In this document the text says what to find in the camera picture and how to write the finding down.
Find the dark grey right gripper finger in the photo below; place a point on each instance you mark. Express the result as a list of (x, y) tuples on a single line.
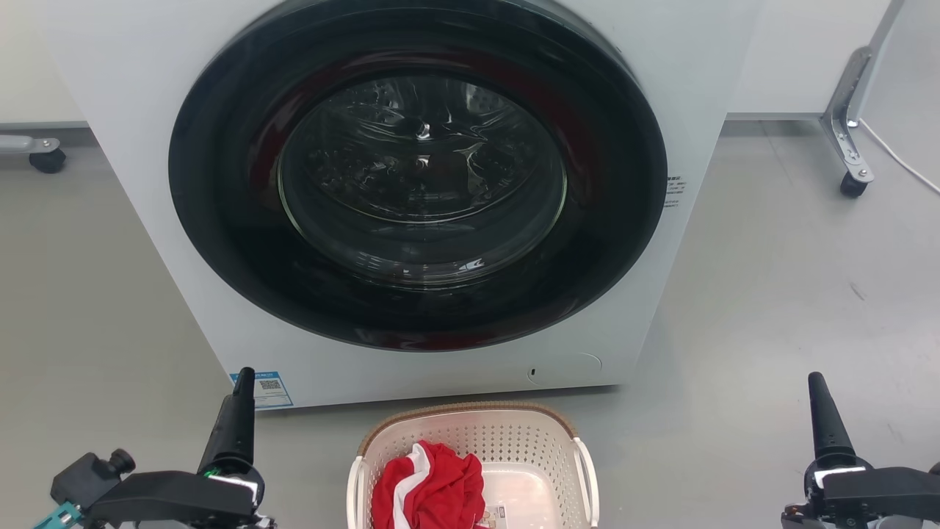
[(828, 419)]

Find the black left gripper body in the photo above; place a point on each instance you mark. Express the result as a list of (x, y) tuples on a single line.
[(176, 496)]

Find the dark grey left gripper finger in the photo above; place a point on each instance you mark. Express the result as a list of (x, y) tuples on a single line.
[(233, 426)]

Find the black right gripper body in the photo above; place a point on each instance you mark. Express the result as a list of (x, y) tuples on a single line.
[(874, 492)]

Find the cream perforated plastic laundry basket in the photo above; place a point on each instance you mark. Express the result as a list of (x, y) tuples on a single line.
[(507, 441)]

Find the blue QR label sticker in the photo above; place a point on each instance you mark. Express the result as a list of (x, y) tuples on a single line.
[(270, 389)]

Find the red and white garment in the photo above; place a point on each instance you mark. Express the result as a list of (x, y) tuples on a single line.
[(433, 488)]

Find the round black glass washer door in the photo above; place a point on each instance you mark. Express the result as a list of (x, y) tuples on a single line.
[(411, 308)]

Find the white front-load washing machine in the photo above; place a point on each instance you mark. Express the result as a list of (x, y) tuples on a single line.
[(147, 220)]

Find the black caster wheel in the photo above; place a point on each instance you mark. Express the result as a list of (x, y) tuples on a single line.
[(48, 160), (853, 185)]

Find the small black text sticker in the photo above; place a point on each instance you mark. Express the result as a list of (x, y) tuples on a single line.
[(674, 192)]

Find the small white label card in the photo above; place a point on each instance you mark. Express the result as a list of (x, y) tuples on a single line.
[(496, 513)]

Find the white partition panel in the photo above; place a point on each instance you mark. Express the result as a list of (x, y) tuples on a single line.
[(808, 59)]

